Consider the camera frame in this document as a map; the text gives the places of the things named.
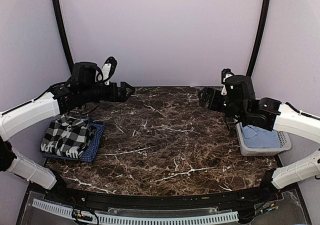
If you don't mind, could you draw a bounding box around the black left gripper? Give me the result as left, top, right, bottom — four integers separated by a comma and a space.
80, 81, 135, 104

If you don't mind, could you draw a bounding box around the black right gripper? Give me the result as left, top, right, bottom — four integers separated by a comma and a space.
198, 85, 247, 123

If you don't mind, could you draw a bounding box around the black white plaid shirt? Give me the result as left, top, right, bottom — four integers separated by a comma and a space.
40, 115, 97, 159

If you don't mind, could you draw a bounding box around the blue checked shirt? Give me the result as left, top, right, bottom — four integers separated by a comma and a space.
42, 118, 105, 163

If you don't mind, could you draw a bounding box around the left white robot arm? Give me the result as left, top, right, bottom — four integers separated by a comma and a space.
0, 81, 136, 203

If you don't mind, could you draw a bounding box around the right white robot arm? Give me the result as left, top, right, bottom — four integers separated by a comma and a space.
199, 87, 320, 203

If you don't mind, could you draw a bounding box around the light blue shirt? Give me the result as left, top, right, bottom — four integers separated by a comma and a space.
241, 125, 281, 149

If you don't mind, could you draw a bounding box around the white plastic laundry basket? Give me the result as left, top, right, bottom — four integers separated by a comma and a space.
235, 122, 292, 157

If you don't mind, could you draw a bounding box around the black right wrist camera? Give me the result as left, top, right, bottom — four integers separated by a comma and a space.
221, 68, 256, 102

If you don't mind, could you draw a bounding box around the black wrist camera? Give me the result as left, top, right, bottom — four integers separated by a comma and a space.
70, 56, 118, 87
221, 68, 256, 102

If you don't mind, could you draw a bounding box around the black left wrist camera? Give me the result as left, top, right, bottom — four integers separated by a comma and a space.
70, 56, 118, 87

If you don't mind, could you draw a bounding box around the black right corner post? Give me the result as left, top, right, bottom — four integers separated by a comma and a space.
246, 0, 270, 77

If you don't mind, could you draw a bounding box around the black corner post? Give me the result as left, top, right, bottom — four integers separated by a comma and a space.
52, 0, 74, 73
246, 0, 270, 77

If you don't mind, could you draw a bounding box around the black left corner post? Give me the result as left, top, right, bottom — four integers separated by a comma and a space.
52, 0, 74, 73

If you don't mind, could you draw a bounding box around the white slotted cable duct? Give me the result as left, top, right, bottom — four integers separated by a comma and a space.
31, 198, 239, 225

